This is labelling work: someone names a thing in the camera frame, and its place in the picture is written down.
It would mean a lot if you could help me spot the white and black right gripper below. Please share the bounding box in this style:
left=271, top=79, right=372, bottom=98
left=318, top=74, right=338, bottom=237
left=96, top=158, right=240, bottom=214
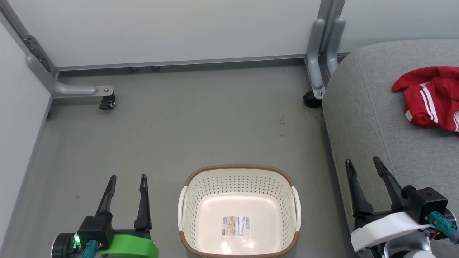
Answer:
left=345, top=156, right=431, bottom=253

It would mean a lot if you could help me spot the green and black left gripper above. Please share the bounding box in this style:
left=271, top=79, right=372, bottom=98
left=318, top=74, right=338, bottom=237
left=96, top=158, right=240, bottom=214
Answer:
left=95, top=174, right=160, bottom=258

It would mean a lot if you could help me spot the red clothing with white stripes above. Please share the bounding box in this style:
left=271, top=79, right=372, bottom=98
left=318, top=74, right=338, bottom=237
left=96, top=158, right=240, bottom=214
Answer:
left=391, top=66, right=459, bottom=136

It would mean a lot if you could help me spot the grey fabric sofa seat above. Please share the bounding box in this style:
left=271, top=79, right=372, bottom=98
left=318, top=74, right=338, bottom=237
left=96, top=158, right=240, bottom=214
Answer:
left=322, top=39, right=459, bottom=258

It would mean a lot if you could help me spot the cream perforated laundry basket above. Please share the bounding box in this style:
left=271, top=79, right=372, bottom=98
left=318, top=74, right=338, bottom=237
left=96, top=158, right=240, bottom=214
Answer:
left=177, top=164, right=302, bottom=258

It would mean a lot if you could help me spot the black caster wheel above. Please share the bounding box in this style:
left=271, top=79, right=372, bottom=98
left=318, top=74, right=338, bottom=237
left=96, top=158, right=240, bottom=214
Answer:
left=98, top=92, right=117, bottom=111
left=302, top=90, right=323, bottom=109

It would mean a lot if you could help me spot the paper label sticker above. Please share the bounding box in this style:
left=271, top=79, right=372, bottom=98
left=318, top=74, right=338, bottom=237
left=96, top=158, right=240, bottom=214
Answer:
left=221, top=215, right=252, bottom=237

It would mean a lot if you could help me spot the grey metal bent partition leg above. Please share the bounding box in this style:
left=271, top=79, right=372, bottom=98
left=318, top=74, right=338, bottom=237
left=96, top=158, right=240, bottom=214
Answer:
left=0, top=0, right=115, bottom=99

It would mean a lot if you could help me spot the grey metal double partition leg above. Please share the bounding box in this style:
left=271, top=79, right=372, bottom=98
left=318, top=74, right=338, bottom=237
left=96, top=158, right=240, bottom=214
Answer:
left=304, top=0, right=347, bottom=100

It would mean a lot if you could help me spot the teal left cable connector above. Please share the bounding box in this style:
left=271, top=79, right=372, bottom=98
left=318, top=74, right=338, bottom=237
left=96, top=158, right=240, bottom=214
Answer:
left=80, top=240, right=100, bottom=258

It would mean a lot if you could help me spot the teal cable connector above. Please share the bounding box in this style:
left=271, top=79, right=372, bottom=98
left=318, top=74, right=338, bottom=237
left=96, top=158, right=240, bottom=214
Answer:
left=80, top=240, right=100, bottom=258
left=428, top=211, right=459, bottom=245

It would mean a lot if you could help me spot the teal right cable connector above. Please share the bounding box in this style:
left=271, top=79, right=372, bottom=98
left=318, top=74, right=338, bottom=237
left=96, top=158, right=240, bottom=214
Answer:
left=428, top=211, right=459, bottom=245

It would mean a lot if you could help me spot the grey metal partition base rail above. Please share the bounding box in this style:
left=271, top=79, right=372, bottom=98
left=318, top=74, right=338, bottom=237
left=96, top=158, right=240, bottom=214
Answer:
left=55, top=52, right=350, bottom=72

